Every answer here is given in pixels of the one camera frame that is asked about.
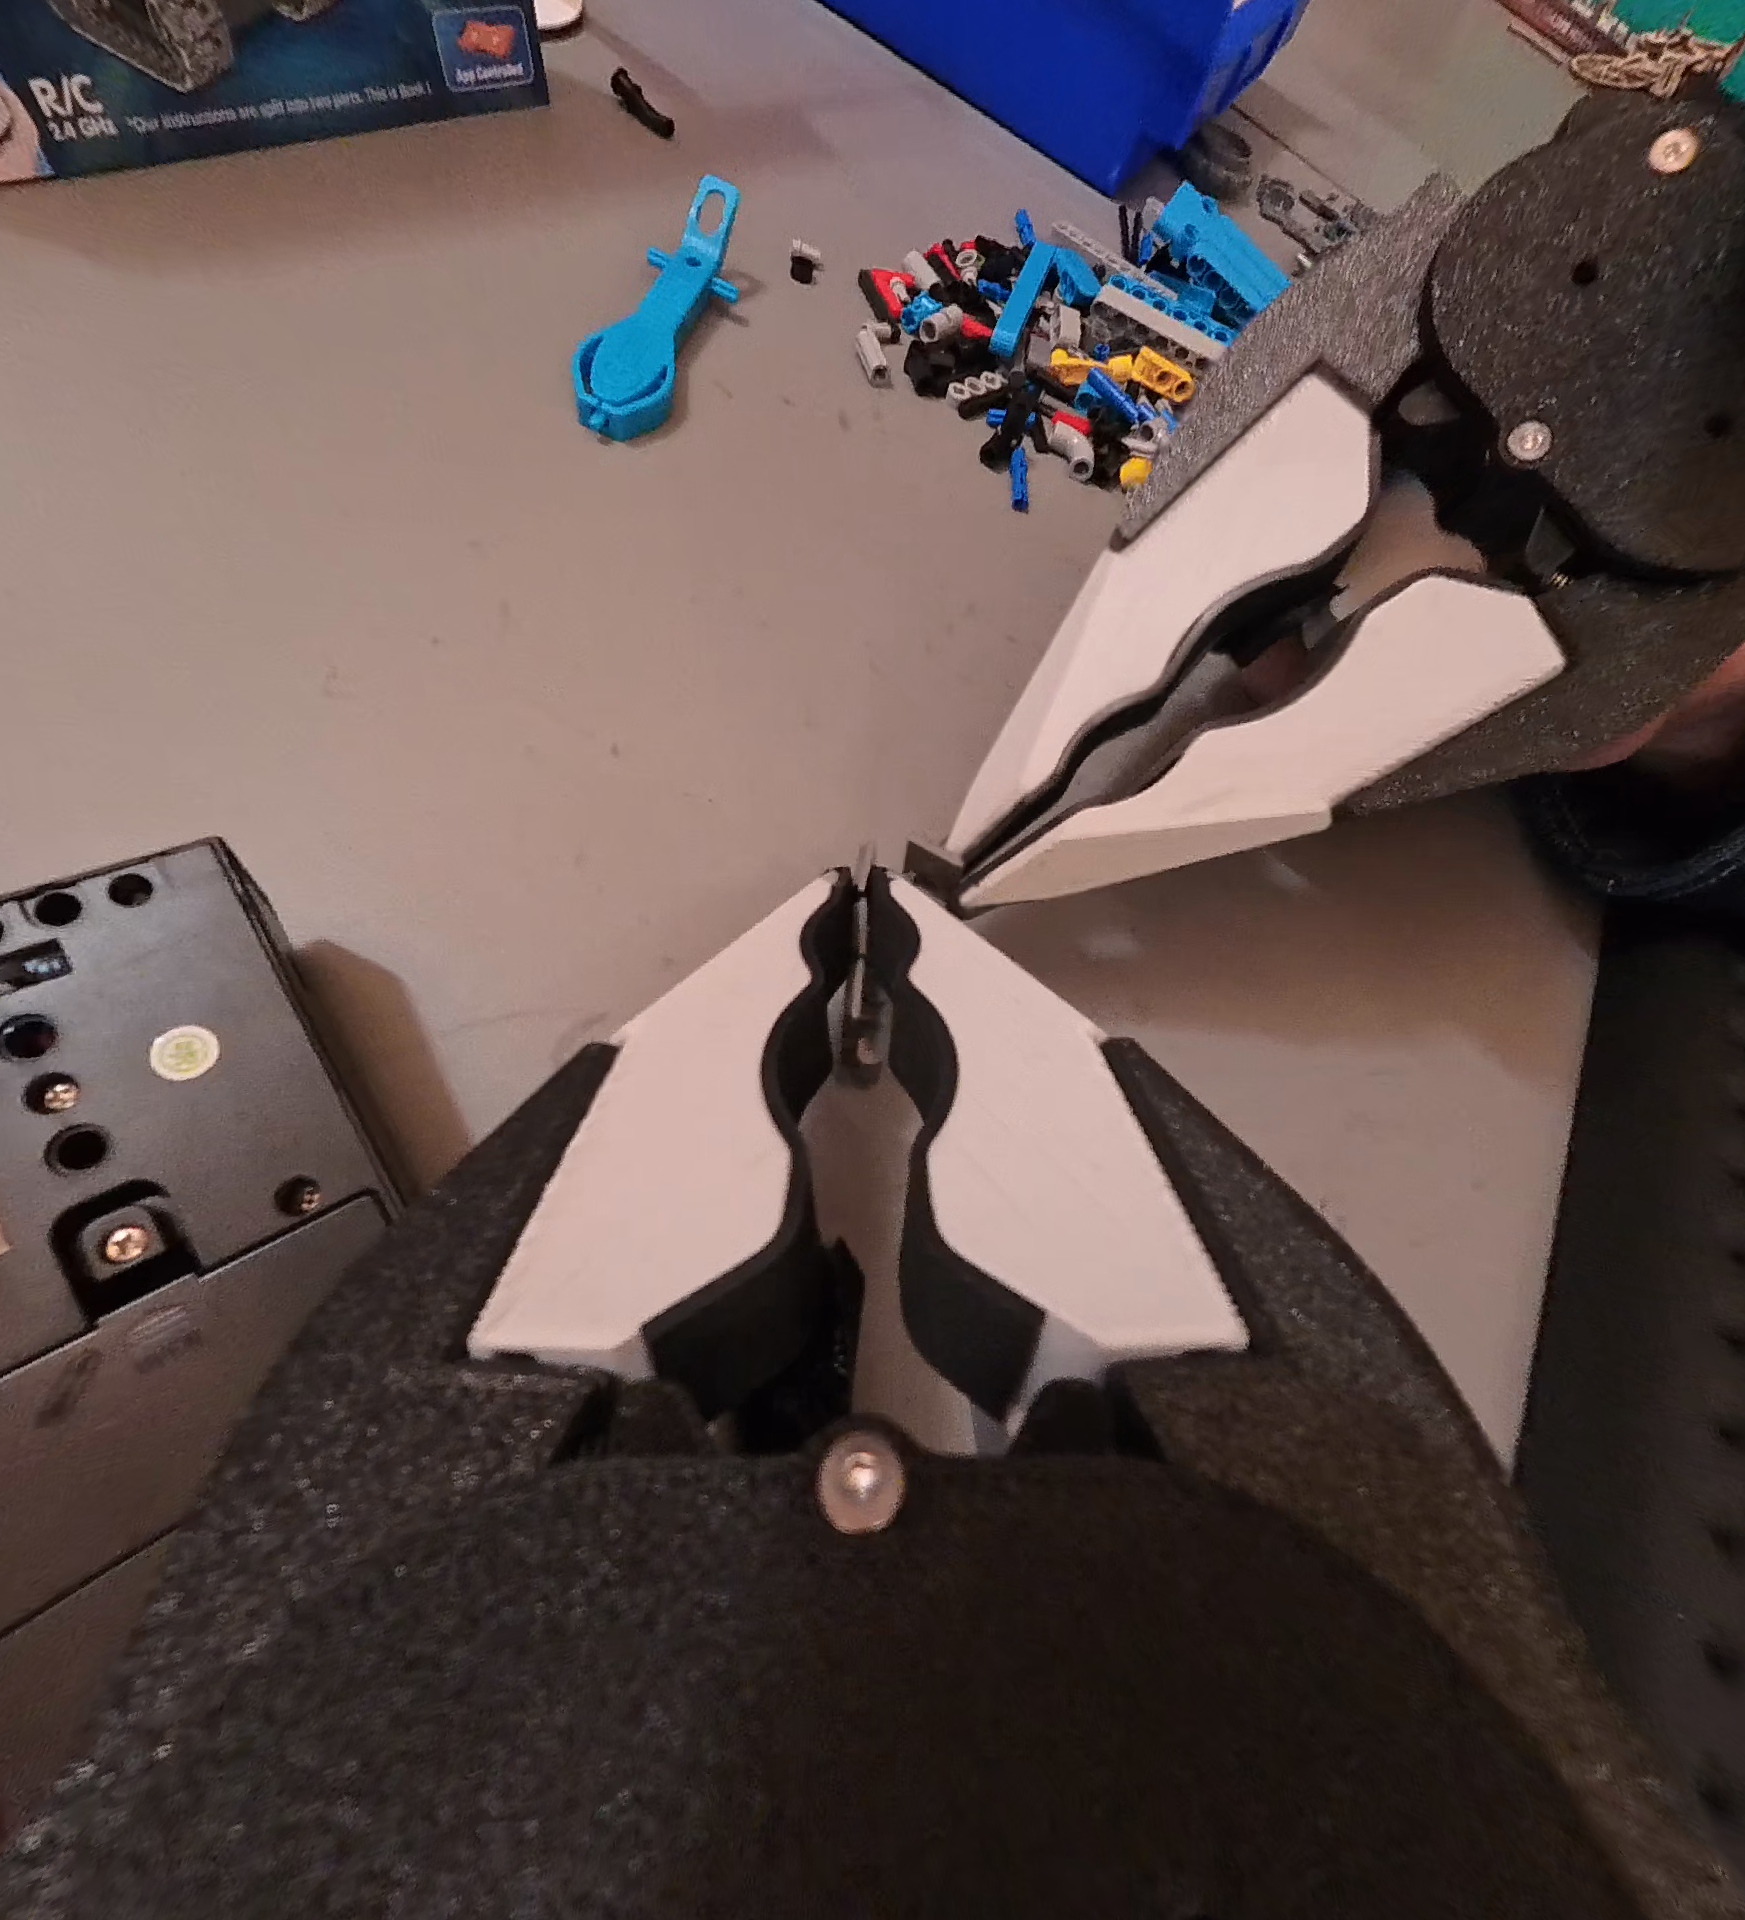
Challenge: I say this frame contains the black control box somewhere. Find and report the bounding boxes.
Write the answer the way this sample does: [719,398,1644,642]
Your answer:
[0,838,412,1665]

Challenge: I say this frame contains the pile of grey track links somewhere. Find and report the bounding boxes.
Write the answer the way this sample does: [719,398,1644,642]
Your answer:
[1255,170,1384,251]

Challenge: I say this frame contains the toy instruction booklet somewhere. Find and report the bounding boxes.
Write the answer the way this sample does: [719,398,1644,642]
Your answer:
[0,0,552,197]

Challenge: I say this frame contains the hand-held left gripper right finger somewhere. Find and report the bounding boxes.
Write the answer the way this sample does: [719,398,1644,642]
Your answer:
[867,874,1249,1451]

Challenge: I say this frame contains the grey toy track chain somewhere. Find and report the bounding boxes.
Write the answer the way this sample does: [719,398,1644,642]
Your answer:
[834,841,908,1083]

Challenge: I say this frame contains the blue plastic tray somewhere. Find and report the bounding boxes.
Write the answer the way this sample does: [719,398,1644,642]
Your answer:
[824,0,1311,197]

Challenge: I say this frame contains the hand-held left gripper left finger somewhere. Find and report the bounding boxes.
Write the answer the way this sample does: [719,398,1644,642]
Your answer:
[469,874,854,1369]

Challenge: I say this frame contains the black studded pad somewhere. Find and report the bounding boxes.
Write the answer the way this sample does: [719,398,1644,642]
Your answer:
[1513,899,1745,1920]

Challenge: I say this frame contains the person's right forearm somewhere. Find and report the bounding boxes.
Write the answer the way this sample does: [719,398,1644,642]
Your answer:
[1511,540,1745,942]

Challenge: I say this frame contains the teal printed box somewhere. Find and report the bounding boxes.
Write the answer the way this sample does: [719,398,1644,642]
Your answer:
[1498,0,1745,111]

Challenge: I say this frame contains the person's right hand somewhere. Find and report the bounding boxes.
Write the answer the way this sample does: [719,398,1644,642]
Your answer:
[1593,610,1745,785]

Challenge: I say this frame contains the blue plastic separator tool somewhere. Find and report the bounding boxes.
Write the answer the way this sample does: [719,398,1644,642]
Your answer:
[572,176,748,443]

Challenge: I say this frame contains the pile of plastic building pieces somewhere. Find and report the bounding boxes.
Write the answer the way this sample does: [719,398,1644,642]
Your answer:
[854,181,1294,516]

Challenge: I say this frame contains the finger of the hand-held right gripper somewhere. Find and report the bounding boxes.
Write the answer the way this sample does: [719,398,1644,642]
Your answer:
[945,370,1387,861]
[956,569,1573,918]

